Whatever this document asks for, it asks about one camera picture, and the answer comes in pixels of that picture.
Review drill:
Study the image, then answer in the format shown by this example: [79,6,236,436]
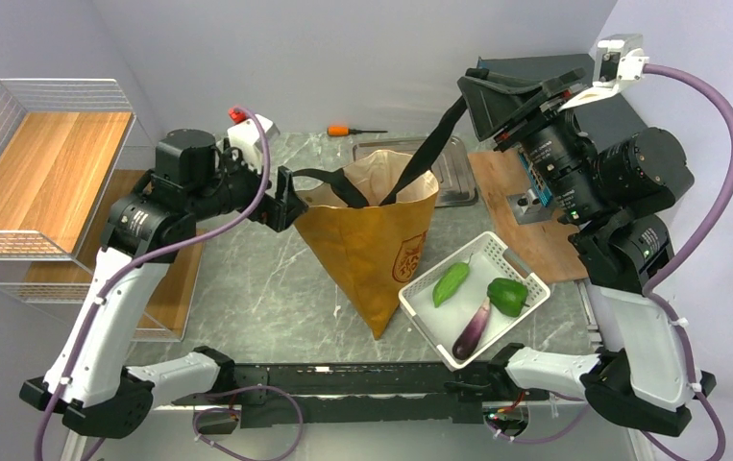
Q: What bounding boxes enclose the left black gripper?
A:
[188,139,308,231]

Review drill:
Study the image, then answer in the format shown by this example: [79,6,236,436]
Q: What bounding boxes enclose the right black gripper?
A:
[462,65,611,222]

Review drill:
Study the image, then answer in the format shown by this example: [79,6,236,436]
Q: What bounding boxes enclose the tan grocery bag black straps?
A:
[290,95,469,341]

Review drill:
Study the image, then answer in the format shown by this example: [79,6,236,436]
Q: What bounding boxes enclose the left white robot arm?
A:
[19,122,305,439]

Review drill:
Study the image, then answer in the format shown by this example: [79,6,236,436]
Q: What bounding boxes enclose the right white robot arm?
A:
[457,68,716,436]

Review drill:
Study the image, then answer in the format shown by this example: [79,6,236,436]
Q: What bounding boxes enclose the silver metal tray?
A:
[352,135,478,208]

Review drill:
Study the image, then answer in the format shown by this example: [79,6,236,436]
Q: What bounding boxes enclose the green bitter gourd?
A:
[432,261,471,307]

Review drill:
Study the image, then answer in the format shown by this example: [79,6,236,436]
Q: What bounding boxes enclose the green bell pepper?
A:
[486,278,529,318]

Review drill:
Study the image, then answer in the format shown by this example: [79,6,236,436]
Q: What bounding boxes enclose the purple eggplant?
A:
[452,298,491,360]

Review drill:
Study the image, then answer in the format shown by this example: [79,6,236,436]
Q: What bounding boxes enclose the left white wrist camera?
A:
[227,107,263,173]

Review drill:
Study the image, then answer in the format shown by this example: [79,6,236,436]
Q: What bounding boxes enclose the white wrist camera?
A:
[559,34,648,111]
[227,107,263,173]

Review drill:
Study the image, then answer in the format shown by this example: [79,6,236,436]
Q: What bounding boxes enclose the orange handled screwdriver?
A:
[326,125,387,137]

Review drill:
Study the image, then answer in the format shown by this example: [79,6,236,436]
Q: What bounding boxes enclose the metal bracket stand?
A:
[506,188,553,226]

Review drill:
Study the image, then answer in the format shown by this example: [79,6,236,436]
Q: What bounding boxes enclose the dark network switch box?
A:
[458,57,645,215]

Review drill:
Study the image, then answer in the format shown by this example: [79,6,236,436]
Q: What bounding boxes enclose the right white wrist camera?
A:
[559,34,648,111]

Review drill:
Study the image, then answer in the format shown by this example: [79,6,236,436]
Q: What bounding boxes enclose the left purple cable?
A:
[34,107,305,461]

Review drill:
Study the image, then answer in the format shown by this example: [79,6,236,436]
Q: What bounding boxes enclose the purple cable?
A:
[34,107,305,461]
[483,63,733,461]

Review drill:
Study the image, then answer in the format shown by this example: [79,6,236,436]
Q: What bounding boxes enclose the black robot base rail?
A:
[174,361,548,428]

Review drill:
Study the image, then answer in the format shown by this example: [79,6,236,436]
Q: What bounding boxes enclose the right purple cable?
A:
[483,63,733,461]

